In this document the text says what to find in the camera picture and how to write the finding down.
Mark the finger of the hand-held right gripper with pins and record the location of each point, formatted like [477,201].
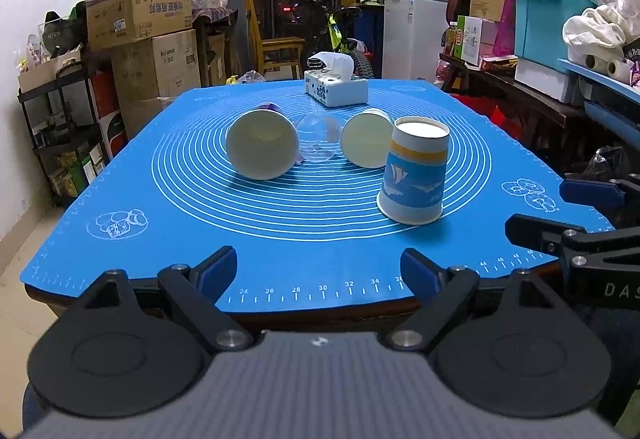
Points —
[532,231]
[590,192]

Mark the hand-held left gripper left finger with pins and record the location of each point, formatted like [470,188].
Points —
[220,270]

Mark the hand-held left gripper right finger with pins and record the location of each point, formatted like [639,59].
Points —
[419,275]

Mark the blue sailboat paper cup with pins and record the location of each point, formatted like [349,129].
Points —
[412,174]

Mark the purple paper cup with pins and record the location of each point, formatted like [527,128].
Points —
[260,144]

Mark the plain white paper cup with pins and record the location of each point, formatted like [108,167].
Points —
[367,139]

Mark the clear plastic cup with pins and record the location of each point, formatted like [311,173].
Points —
[320,139]

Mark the black plastic bag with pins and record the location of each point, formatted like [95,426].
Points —
[602,164]

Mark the blue silicone baking mat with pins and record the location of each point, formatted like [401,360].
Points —
[310,219]

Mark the light blue shelf board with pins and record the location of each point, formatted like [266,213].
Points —
[605,79]

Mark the dark wooden side table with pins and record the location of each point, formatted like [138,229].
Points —
[520,99]

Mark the white flat box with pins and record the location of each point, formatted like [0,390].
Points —
[545,79]

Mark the white paper rolls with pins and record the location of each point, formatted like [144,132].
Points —
[607,66]

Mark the white crumpled cloth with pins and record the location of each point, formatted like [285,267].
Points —
[595,34]

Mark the teal plastic storage bin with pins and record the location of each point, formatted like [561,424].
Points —
[542,26]

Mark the pink bag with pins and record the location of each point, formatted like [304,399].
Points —
[506,26]

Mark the red and white box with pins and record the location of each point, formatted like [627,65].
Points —
[110,119]

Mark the white and green box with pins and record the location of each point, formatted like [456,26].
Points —
[472,39]

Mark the white patterned tissue box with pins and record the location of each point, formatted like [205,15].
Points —
[337,89]

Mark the black shelf cart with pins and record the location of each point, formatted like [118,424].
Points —
[60,139]

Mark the large brown cardboard box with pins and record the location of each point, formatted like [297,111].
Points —
[157,69]

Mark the white chest freezer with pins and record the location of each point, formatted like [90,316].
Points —
[412,36]

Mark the wooden chair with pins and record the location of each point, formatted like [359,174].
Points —
[280,49]

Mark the person's blue trouser leg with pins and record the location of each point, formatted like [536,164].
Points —
[31,411]

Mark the black bicycle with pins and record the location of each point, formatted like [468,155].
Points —
[330,24]

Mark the open printed cardboard box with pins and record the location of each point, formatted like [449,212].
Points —
[137,11]

